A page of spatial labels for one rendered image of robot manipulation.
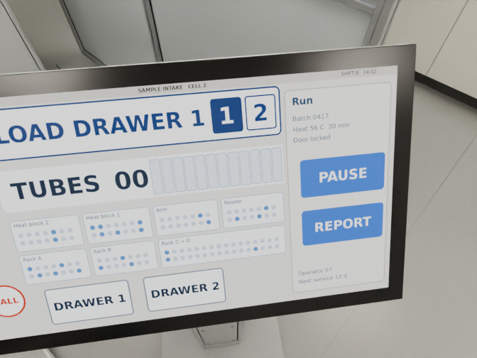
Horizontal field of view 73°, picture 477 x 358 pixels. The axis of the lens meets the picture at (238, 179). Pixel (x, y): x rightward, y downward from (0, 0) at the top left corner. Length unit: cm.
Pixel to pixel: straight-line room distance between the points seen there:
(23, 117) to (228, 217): 23
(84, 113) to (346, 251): 33
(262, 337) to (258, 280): 98
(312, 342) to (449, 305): 60
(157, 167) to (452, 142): 203
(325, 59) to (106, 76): 22
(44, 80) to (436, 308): 156
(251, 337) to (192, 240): 102
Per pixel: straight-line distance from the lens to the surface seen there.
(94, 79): 36
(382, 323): 154
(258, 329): 138
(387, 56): 40
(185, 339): 139
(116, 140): 36
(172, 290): 41
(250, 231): 38
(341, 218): 40
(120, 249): 39
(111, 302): 43
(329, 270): 43
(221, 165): 35
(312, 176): 37
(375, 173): 40
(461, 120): 242
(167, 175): 36
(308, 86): 36
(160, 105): 35
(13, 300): 46
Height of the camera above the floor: 139
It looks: 55 degrees down
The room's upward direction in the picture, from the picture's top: straight up
